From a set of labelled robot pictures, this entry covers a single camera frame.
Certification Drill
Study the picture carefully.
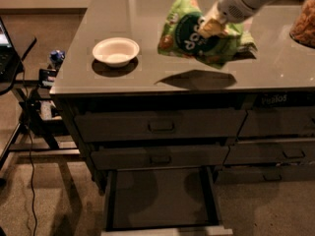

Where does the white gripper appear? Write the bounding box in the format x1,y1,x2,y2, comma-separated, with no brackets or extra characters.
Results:
198,0,262,38

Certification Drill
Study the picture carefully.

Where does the green rice chip bag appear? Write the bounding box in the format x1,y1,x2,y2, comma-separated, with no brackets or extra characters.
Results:
157,0,244,69

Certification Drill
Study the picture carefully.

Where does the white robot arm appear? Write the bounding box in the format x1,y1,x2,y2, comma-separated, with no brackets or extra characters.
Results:
198,0,276,38

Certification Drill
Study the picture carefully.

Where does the green snack bag on counter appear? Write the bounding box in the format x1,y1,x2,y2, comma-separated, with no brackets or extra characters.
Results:
236,30,258,54

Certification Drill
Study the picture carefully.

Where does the top left drawer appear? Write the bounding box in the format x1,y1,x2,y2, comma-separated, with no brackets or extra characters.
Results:
74,109,246,143

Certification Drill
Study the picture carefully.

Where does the dark drawer cabinet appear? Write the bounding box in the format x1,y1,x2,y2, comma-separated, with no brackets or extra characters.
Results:
48,0,315,236

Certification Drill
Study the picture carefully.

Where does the top right drawer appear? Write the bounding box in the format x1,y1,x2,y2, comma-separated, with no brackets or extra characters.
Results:
239,106,315,138

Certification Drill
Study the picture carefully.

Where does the middle right drawer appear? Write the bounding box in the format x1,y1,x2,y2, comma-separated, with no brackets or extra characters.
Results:
224,140,315,165

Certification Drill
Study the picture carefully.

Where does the middle left drawer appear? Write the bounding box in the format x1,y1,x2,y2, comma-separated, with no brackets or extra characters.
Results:
91,145,228,170

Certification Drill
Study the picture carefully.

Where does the open bottom drawer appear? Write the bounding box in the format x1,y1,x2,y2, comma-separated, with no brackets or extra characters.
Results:
100,166,233,236

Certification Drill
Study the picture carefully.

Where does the white paper bowl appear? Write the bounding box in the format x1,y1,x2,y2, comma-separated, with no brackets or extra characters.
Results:
93,37,140,68

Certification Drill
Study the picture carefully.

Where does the black smartphone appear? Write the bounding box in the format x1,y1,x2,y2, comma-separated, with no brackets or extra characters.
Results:
38,69,57,89

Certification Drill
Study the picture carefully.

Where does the black laptop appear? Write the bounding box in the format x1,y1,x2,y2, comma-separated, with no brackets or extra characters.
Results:
0,18,20,83

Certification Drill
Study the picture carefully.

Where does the black cable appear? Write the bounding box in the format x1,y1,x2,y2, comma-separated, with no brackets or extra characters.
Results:
20,59,39,236

